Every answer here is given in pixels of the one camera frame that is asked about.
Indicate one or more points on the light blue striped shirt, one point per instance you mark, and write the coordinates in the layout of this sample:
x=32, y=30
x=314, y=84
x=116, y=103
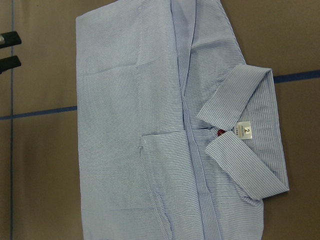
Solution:
x=178, y=138

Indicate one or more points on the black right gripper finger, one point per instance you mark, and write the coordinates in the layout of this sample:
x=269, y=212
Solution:
x=9, y=63
x=9, y=39

